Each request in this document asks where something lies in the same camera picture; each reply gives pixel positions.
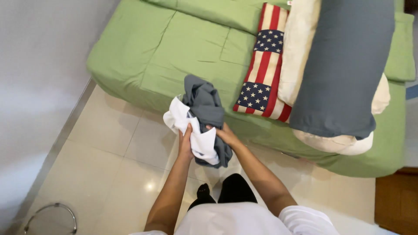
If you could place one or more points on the person's left hand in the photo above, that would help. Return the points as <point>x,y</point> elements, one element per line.
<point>185,143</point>

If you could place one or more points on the person's right hand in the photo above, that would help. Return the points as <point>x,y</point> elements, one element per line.
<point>227,135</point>

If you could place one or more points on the white cloth garment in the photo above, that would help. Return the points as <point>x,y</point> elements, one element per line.
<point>199,140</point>

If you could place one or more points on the grey cloth garment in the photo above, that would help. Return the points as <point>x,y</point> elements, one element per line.
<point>205,104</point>

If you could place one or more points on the person's black trousers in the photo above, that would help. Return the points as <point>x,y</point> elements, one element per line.
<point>233,189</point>

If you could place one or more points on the stars and stripes pillow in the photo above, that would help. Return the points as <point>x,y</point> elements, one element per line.
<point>263,68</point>

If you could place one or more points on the person's white shirt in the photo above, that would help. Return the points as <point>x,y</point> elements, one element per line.
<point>248,220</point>

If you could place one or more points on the green sheeted bed mattress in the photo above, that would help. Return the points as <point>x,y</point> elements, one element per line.
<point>183,52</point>

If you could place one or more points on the cream white bolster pillow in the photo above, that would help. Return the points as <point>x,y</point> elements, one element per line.
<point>343,143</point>

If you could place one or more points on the grey bolster pillow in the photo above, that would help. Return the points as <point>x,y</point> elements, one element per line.
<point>343,65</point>

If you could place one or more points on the brown wooden cabinet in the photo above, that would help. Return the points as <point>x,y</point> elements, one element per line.
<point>396,202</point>

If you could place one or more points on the green pillow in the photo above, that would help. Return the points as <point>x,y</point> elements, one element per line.
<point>401,49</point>

